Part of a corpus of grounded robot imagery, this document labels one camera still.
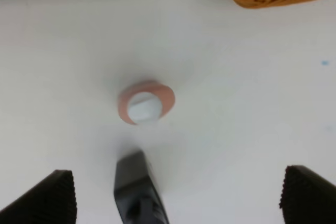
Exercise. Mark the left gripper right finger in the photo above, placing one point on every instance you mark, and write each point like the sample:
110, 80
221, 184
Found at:
306, 197

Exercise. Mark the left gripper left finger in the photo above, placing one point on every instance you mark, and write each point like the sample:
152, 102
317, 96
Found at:
53, 200

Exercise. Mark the dark green square bottle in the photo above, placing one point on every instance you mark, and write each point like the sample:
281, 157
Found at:
135, 193

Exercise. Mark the pink soap bottle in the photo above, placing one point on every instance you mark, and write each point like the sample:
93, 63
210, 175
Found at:
145, 102

